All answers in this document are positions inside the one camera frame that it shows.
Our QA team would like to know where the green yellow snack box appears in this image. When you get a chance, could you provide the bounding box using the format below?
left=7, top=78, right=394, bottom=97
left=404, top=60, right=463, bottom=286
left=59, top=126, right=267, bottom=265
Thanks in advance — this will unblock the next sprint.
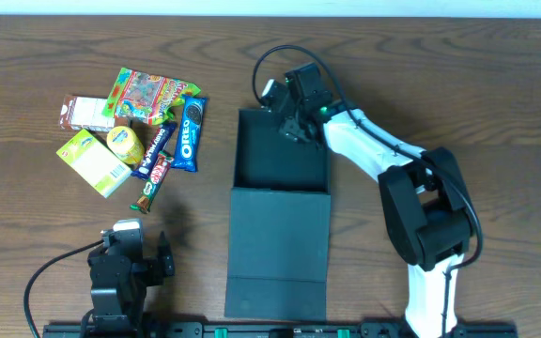
left=56, top=130, right=131, bottom=198

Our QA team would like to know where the blue Oreo cookie pack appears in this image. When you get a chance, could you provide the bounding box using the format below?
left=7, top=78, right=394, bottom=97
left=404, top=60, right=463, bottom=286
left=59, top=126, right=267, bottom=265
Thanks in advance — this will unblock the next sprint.
left=171, top=94, right=208, bottom=172

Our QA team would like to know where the black box with lid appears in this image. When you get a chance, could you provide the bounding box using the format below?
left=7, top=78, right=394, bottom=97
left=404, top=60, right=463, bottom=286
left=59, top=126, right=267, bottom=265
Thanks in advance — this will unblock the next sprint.
left=224, top=109, right=332, bottom=321

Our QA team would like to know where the brown white snack box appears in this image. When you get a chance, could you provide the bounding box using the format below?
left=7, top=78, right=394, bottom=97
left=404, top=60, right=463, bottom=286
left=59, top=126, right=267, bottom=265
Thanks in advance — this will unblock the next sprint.
left=58, top=95, right=131, bottom=132

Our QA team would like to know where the colourful gummy candy bag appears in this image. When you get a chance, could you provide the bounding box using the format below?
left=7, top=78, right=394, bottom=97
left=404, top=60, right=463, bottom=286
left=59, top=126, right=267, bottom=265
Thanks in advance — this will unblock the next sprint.
left=102, top=68, right=201, bottom=126

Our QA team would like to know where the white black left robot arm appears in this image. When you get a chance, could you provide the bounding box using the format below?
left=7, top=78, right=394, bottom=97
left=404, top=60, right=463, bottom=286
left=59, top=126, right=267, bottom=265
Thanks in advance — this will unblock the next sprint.
left=80, top=228, right=175, bottom=337

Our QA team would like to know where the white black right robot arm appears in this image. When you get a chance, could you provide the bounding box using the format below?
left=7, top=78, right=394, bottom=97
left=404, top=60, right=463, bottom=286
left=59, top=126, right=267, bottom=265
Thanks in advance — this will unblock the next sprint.
left=259, top=63, right=483, bottom=337

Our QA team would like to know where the red KitKat bar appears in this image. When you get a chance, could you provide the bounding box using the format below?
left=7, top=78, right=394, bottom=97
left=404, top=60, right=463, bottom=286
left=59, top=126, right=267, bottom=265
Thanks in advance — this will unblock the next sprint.
left=130, top=151, right=174, bottom=214

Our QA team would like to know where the yellow round candy tub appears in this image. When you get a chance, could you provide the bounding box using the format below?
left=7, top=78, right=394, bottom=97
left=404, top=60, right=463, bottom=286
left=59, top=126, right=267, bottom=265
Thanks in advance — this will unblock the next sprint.
left=106, top=126, right=145, bottom=165

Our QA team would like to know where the purple Dairy Milk bar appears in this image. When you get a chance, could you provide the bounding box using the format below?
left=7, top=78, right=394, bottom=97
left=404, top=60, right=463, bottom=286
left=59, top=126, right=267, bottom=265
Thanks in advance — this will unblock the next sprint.
left=131, top=122, right=178, bottom=180

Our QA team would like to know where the black mounting rail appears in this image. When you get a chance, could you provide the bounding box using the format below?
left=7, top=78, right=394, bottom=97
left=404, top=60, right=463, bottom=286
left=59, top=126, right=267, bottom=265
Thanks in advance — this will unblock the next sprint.
left=42, top=321, right=518, bottom=338

